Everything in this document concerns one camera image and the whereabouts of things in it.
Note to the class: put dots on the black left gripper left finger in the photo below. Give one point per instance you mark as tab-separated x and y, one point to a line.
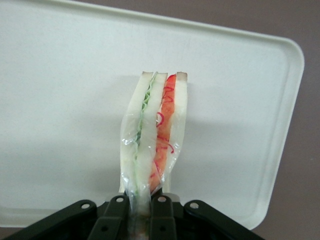
110	220

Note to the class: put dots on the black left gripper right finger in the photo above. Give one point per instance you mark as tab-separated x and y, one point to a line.
165	220

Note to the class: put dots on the triangle sandwich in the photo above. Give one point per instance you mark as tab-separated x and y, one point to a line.
152	130

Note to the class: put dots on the cream plastic tray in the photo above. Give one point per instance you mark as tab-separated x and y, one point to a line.
62	100

